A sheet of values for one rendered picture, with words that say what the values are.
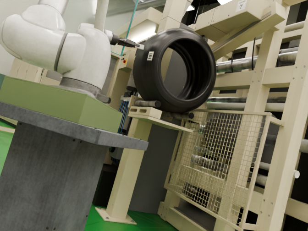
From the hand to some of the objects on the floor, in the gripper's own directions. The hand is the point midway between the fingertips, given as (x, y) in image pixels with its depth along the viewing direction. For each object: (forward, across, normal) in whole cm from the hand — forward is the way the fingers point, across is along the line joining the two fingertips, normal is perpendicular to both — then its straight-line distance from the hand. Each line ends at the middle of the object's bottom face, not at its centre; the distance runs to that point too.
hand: (139, 46), depth 191 cm
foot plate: (+14, +32, +128) cm, 132 cm away
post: (+14, +32, +128) cm, 132 cm away
